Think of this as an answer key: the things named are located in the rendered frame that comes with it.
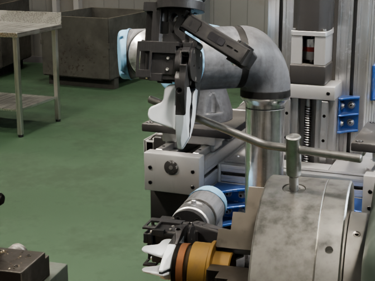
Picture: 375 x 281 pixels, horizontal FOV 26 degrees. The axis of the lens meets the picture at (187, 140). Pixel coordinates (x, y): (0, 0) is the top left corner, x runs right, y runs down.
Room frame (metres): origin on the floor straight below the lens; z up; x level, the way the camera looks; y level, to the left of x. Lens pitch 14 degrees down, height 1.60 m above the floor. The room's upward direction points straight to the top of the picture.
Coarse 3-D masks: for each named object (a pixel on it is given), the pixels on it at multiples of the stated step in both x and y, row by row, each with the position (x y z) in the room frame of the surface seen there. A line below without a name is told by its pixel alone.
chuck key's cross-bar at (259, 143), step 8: (152, 96) 1.22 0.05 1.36; (200, 120) 1.19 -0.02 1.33; (208, 120) 1.18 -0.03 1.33; (216, 128) 1.18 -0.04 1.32; (224, 128) 1.17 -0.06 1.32; (232, 128) 1.17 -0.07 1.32; (232, 136) 1.17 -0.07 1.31; (240, 136) 1.16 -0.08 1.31; (248, 136) 1.16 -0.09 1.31; (256, 144) 1.15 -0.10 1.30; (264, 144) 1.15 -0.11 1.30; (272, 144) 1.14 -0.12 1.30; (280, 144) 1.14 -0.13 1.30; (304, 152) 1.12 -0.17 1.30; (312, 152) 1.11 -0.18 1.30; (320, 152) 1.11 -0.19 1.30; (328, 152) 1.10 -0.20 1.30; (336, 152) 1.10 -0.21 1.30; (344, 152) 1.10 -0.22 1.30; (344, 160) 1.09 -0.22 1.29; (352, 160) 1.09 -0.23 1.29; (360, 160) 1.08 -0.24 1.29
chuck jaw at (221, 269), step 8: (216, 264) 1.17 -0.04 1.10; (208, 272) 1.14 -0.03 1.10; (216, 272) 1.14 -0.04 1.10; (224, 272) 1.14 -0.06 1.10; (232, 272) 1.14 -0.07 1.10; (240, 272) 1.14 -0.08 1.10; (208, 280) 1.14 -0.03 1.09; (216, 280) 1.11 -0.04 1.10; (224, 280) 1.11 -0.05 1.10; (232, 280) 1.10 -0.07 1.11; (240, 280) 1.10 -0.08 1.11
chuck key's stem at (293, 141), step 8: (288, 136) 1.13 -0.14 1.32; (296, 136) 1.13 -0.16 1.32; (288, 144) 1.12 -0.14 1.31; (296, 144) 1.12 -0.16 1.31; (288, 152) 1.13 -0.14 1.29; (296, 152) 1.12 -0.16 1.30; (288, 160) 1.13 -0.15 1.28; (296, 160) 1.12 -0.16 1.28; (288, 168) 1.13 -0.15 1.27; (296, 168) 1.13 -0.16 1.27; (296, 176) 1.13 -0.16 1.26; (296, 184) 1.14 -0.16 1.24
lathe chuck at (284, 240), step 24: (264, 192) 1.14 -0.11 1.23; (312, 192) 1.13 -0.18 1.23; (264, 216) 1.09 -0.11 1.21; (288, 216) 1.09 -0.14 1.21; (312, 216) 1.08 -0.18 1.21; (264, 240) 1.06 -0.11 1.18; (288, 240) 1.06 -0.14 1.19; (312, 240) 1.05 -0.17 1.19; (264, 264) 1.04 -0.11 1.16; (288, 264) 1.04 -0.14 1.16; (312, 264) 1.03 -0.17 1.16
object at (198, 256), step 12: (216, 240) 1.22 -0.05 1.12; (180, 252) 1.20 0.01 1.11; (192, 252) 1.19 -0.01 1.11; (204, 252) 1.19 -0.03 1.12; (216, 252) 1.20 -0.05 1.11; (228, 252) 1.20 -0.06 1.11; (180, 264) 1.18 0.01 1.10; (192, 264) 1.18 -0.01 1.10; (204, 264) 1.17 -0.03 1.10; (228, 264) 1.18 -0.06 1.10; (180, 276) 1.18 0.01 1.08; (192, 276) 1.17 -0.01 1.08; (204, 276) 1.17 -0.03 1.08
